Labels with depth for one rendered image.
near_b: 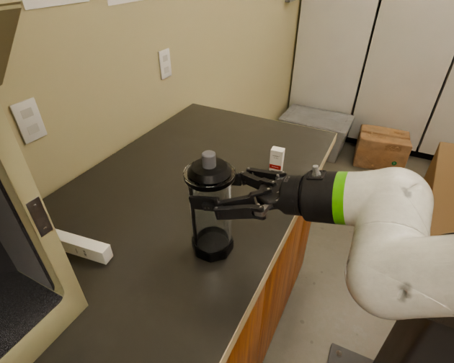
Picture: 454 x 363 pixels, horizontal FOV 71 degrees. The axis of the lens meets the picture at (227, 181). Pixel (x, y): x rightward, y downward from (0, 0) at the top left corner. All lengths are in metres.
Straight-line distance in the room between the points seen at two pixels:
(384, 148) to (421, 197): 2.42
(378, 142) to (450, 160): 2.05
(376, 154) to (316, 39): 1.13
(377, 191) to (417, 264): 0.14
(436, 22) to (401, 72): 0.40
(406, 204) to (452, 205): 0.36
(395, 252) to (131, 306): 0.52
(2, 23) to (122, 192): 0.72
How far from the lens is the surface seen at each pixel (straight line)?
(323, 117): 3.07
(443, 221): 0.86
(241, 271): 0.76
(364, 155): 2.98
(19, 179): 0.54
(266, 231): 0.86
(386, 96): 3.17
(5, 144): 0.52
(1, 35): 0.40
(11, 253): 0.74
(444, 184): 0.87
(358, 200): 0.53
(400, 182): 0.53
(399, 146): 2.94
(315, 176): 0.56
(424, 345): 1.04
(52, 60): 1.08
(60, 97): 1.11
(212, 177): 0.62
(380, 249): 0.47
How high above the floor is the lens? 1.54
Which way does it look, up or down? 36 degrees down
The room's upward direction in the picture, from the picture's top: straight up
